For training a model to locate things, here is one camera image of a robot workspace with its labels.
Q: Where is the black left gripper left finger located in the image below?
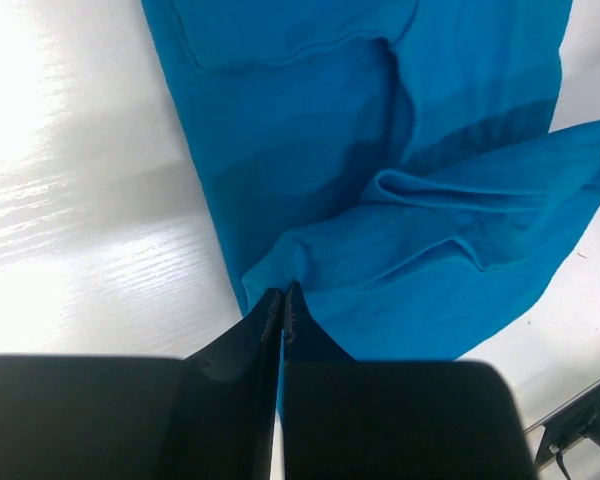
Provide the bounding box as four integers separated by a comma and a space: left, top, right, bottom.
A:
0, 290, 282, 479

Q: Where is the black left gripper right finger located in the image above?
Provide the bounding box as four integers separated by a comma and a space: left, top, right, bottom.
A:
282, 283, 537, 479

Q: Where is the blue t shirt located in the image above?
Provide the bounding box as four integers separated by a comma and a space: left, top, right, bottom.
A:
139, 0, 600, 416

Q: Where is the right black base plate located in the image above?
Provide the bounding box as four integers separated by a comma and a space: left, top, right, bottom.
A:
533, 397, 600, 479

